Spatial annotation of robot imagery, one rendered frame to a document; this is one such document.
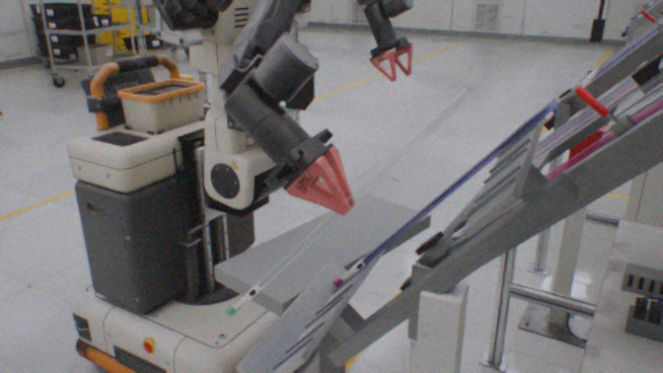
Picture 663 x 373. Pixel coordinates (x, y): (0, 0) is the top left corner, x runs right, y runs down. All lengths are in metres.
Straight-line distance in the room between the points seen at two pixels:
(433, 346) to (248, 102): 0.45
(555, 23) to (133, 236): 8.80
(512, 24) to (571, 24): 0.90
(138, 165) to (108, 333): 0.57
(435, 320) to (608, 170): 0.35
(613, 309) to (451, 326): 0.54
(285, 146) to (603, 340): 0.76
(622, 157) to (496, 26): 9.19
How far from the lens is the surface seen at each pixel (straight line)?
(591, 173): 0.97
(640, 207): 2.54
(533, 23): 9.97
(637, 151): 0.95
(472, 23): 10.22
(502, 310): 1.96
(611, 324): 1.27
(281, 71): 0.68
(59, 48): 7.61
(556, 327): 2.33
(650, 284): 1.39
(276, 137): 0.70
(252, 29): 0.80
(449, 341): 0.87
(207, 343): 1.69
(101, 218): 1.76
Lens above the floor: 1.29
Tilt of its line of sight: 22 degrees down
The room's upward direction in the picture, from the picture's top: straight up
